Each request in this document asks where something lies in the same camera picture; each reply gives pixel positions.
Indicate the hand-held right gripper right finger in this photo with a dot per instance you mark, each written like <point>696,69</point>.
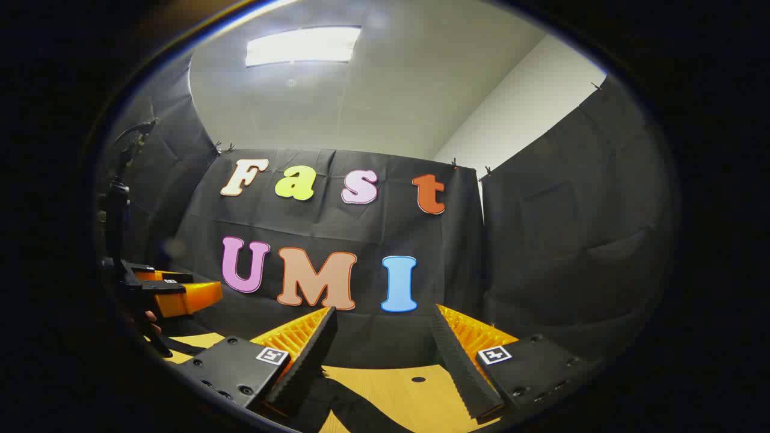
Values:
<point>460,367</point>

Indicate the black collared button shirt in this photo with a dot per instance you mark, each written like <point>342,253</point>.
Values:
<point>349,409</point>

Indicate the black backdrop cloth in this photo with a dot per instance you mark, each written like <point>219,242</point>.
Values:
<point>511,252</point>

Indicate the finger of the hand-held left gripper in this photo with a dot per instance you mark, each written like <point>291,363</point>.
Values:
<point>192,297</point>
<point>162,276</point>

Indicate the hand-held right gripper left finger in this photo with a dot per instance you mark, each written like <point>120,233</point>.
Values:
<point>307,361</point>

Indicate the ceiling light panel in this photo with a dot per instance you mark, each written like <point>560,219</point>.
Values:
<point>301,47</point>

